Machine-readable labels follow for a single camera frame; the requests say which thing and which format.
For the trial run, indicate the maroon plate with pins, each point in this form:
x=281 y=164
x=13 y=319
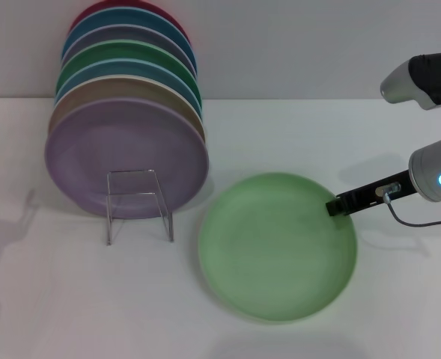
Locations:
x=89 y=8

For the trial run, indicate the lilac plate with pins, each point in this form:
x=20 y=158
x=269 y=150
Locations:
x=123 y=142

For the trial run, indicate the clear acrylic plate rack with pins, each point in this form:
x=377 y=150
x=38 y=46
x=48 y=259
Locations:
x=132 y=172

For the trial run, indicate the light blue plate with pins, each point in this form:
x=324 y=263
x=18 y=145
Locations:
x=130 y=67

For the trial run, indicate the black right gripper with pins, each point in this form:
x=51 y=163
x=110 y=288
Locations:
x=377 y=196

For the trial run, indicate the beige plate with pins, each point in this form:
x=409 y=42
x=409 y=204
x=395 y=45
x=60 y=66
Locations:
x=130 y=88

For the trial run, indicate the light green plate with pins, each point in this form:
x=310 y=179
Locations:
x=276 y=250

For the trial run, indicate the dark green plate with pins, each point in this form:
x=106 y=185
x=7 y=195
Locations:
x=130 y=50

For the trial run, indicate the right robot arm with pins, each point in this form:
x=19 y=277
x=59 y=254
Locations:
x=429 y=168

